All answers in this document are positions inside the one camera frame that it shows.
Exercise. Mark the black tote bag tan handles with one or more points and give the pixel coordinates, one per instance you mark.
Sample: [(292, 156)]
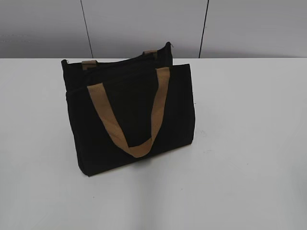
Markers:
[(126, 111)]

